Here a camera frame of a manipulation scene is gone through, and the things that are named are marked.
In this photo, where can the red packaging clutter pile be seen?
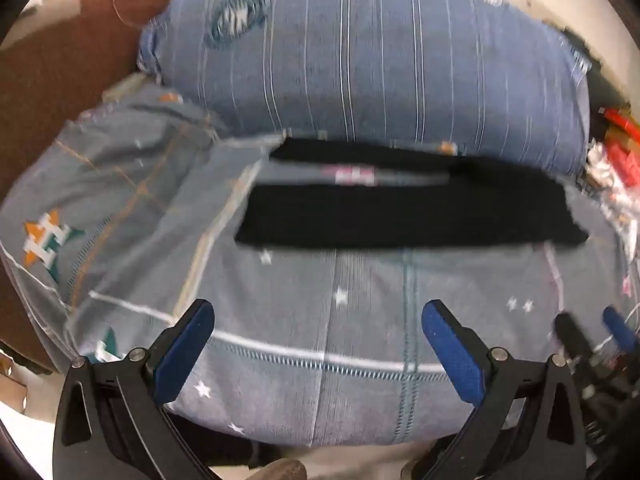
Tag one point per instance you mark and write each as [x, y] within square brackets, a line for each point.
[619, 133]

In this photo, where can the white plastic bag clutter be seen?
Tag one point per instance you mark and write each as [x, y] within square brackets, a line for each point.
[620, 205]

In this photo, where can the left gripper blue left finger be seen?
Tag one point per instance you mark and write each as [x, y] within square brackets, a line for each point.
[175, 352]

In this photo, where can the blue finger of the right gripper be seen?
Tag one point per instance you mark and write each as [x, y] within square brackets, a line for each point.
[623, 335]
[571, 337]

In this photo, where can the grey star-patterned bed quilt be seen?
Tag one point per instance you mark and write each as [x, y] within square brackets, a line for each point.
[130, 214]

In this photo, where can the blue plaid bedding bundle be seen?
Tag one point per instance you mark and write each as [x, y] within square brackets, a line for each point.
[477, 73]

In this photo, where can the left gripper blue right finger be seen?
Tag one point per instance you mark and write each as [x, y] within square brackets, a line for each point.
[462, 354]

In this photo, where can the black pants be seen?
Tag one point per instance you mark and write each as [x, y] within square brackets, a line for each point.
[459, 201]

